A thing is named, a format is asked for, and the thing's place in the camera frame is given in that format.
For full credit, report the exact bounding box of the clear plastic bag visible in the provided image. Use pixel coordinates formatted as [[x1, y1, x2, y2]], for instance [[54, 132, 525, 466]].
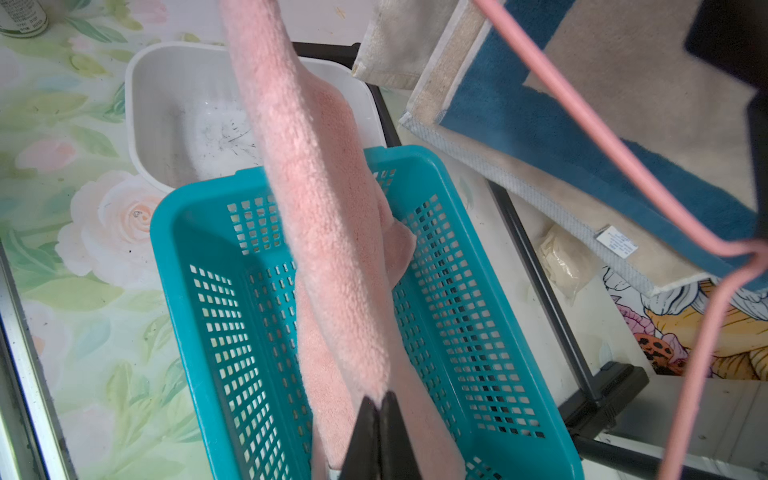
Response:
[[535, 224, 601, 303]]

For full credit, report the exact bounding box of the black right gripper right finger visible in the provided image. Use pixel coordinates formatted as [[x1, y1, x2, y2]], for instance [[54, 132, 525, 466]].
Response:
[[379, 391, 422, 480]]

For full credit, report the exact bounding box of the black clothes rack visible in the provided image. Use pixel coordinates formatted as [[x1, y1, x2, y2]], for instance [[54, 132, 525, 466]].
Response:
[[290, 40, 733, 480]]

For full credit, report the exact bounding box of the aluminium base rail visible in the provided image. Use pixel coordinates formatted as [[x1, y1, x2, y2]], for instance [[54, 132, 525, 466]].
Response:
[[1, 252, 77, 479]]

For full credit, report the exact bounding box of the yellow striped towel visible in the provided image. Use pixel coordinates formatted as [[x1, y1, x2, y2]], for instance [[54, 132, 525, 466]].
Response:
[[352, 0, 458, 90]]

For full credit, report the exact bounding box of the green capped white bottle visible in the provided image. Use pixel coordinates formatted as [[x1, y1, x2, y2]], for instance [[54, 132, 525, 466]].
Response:
[[0, 0, 49, 38]]

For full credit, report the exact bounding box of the teal plastic basket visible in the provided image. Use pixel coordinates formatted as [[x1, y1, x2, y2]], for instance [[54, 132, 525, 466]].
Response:
[[151, 146, 583, 479]]

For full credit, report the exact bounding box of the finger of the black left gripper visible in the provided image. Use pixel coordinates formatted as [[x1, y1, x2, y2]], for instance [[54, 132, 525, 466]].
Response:
[[685, 0, 767, 240]]

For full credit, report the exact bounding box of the pink wire hanger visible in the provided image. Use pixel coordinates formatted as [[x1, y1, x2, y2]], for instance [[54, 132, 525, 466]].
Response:
[[470, 0, 768, 480]]

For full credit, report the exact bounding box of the white plastic tray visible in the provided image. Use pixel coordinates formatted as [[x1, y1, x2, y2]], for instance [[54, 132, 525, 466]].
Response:
[[125, 42, 394, 192]]

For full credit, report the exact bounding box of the blue and beige towel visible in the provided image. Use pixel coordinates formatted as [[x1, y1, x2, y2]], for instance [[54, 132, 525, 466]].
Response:
[[402, 1, 757, 295]]

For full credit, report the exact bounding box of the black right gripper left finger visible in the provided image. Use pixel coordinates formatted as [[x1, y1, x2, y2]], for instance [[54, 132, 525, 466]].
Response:
[[338, 397, 381, 480]]

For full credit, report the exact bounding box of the pink towel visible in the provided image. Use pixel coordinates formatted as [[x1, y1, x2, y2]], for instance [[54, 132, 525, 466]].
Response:
[[220, 1, 466, 479]]

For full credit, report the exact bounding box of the floral table mat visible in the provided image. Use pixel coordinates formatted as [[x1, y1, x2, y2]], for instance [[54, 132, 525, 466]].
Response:
[[1, 1, 210, 479]]

